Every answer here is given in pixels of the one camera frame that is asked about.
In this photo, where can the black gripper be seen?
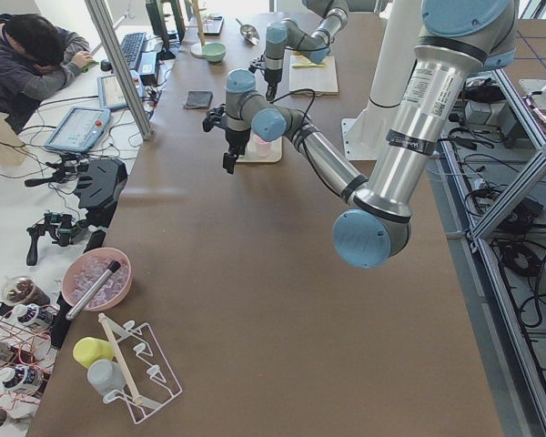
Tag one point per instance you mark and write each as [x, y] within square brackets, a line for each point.
[235, 137]
[271, 76]

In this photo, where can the pink cup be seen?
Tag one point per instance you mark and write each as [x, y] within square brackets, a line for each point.
[263, 147]

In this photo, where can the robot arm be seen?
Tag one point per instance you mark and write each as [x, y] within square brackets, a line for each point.
[428, 50]
[287, 34]

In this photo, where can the cream rectangular tray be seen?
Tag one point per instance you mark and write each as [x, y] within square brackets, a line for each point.
[251, 156]

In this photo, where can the yellow plastic knife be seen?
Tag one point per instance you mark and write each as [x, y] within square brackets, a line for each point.
[309, 65]

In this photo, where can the bamboo cutting board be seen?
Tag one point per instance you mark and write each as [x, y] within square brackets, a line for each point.
[323, 81]

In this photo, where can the metal ice scoop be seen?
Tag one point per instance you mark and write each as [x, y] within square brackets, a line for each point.
[249, 33]

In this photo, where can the pale green bowl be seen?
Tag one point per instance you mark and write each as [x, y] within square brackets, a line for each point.
[214, 52]

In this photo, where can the grey folded cloth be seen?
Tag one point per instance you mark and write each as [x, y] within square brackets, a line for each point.
[198, 99]

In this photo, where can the wooden cup tree stand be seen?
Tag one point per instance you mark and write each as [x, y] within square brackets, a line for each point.
[195, 49]

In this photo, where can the teach pendant far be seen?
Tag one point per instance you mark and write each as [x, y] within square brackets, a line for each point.
[110, 94]

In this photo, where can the teach pendant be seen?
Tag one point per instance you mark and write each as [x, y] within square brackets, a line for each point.
[110, 94]
[79, 130]

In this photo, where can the teach pendant near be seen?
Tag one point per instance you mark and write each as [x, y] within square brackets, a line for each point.
[79, 130]

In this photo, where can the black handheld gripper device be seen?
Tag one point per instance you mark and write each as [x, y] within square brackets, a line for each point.
[61, 227]

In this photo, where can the seated person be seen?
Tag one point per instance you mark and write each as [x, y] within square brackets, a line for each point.
[37, 59]

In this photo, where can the yellow cup on rack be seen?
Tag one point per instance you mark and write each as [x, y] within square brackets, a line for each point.
[88, 350]

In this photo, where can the iced coffee cup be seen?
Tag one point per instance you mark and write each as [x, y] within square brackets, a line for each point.
[23, 290]

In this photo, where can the grey cup on rack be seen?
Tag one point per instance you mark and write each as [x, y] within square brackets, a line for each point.
[106, 376]

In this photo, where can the tea bottle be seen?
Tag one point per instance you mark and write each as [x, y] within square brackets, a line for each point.
[24, 380]
[34, 317]
[0, 350]

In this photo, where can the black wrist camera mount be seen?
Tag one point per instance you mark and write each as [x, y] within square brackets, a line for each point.
[215, 117]

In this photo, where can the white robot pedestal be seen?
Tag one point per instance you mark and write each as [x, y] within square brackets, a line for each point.
[364, 137]

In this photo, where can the aluminium frame post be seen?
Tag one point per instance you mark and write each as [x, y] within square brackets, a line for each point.
[104, 27]

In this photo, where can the white wire cup rack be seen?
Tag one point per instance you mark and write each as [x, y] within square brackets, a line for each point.
[150, 381]

